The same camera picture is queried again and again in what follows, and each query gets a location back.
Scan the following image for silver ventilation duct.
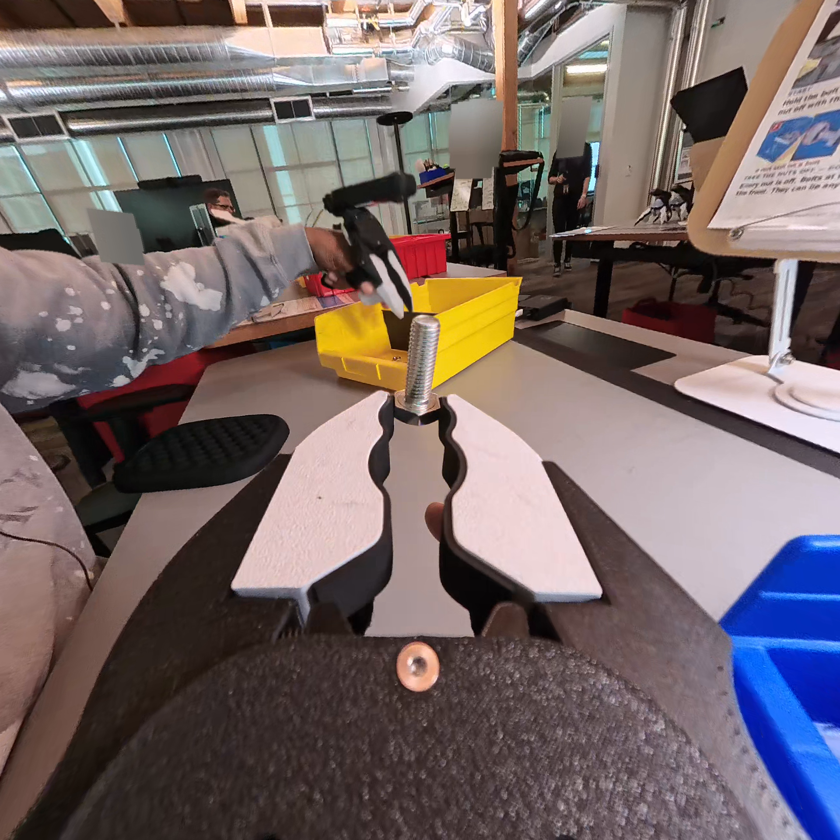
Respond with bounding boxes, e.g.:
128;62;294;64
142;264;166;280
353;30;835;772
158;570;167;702
0;92;395;139
0;26;411;93

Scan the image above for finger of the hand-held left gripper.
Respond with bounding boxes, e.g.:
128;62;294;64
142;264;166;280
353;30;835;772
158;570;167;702
357;252;389;308
384;249;414;316

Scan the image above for black floor lamp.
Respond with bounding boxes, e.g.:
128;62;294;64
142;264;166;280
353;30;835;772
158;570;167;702
376;112;416;235

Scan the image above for idle hand-held gripper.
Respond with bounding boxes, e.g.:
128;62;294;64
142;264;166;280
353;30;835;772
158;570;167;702
640;187;697;228

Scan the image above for silver bolt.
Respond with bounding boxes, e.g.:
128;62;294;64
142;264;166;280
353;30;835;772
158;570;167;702
394;314;442;426

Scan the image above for black chair armrest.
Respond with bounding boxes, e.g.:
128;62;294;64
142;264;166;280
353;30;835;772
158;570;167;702
113;415;290;494

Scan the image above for yellow plastic bin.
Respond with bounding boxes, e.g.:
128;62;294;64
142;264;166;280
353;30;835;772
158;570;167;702
315;276;523;392

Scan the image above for person's grey sweatshirt torso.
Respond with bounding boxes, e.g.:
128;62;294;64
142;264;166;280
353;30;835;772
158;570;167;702
0;403;101;769

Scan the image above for dark display board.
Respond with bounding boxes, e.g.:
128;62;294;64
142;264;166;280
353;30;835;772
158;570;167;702
671;66;749;147

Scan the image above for red plastic bin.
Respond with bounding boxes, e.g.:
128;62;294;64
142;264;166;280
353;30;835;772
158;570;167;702
298;233;451;299

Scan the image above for person's left hand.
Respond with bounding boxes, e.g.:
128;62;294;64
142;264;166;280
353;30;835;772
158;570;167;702
305;226;378;296

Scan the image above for printed instruction sheet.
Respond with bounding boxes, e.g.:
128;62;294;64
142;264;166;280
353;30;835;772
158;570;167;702
707;0;840;232

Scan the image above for paper sheet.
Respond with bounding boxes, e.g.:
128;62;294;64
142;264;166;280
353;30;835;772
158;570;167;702
252;294;361;324

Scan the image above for blue plastic bin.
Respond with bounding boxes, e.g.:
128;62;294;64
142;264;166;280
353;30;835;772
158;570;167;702
718;535;840;840

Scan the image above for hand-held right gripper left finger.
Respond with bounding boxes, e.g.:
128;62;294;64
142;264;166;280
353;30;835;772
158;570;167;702
231;390;395;624

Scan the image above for white metal stand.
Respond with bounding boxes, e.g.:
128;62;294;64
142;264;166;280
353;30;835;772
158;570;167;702
675;259;840;455

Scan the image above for black power adapter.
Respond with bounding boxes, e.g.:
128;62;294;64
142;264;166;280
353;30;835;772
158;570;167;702
518;294;571;322

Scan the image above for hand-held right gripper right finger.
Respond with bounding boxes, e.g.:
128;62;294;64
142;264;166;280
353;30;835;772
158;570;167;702
438;394;603;631

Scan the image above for person's left forearm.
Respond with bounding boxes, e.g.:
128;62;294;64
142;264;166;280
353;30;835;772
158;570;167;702
0;217;322;411

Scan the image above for dark monitor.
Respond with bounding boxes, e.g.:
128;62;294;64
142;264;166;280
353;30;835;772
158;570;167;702
115;176;241;253

